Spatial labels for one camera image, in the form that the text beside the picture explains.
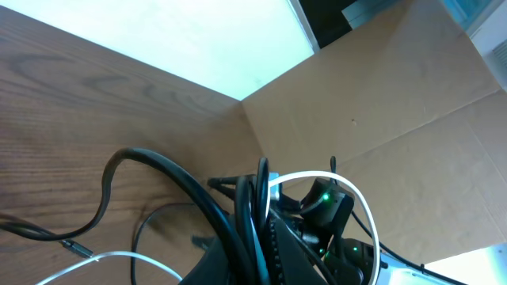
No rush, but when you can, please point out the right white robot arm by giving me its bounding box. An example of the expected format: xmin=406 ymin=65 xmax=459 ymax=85
xmin=269 ymin=178 xmax=458 ymax=284

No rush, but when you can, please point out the white USB cable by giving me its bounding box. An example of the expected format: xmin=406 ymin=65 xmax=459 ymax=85
xmin=35 ymin=170 xmax=382 ymax=285

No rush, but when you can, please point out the cardboard side panel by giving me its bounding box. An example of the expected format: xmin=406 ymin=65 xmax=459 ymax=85
xmin=243 ymin=1 xmax=506 ymax=263

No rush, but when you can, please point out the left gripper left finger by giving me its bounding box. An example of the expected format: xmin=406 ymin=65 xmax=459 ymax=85
xmin=179 ymin=235 xmax=236 ymax=285

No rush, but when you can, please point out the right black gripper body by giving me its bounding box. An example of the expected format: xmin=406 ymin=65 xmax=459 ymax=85
xmin=207 ymin=173 xmax=302 ymax=215

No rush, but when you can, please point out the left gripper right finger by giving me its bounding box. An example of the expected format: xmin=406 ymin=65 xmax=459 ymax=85
xmin=269 ymin=218 xmax=326 ymax=285

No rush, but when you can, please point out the thin black cable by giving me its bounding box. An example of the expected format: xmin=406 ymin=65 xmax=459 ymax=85
xmin=130 ymin=202 xmax=199 ymax=285

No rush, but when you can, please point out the thick black USB cable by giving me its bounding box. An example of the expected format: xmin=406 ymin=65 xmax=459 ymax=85
xmin=0 ymin=147 xmax=274 ymax=285

